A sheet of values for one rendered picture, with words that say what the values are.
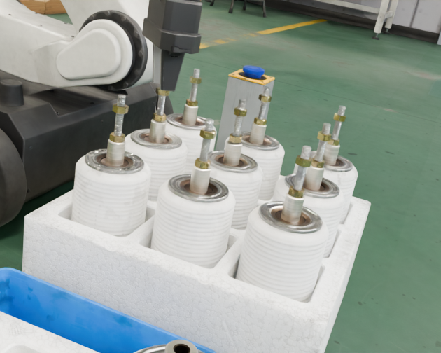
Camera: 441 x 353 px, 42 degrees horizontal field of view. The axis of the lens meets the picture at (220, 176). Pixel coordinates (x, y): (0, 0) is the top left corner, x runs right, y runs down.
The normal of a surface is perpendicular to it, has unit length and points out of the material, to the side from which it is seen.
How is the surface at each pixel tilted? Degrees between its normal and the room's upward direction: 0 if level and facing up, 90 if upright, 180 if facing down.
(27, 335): 0
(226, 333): 90
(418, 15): 90
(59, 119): 46
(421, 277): 0
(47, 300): 88
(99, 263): 90
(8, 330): 0
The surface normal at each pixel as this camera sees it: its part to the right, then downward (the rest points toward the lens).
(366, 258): 0.17, -0.91
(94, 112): 0.76, -0.43
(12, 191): 0.90, 0.23
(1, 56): -0.40, 0.29
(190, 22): 0.37, 0.41
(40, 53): -0.73, 0.32
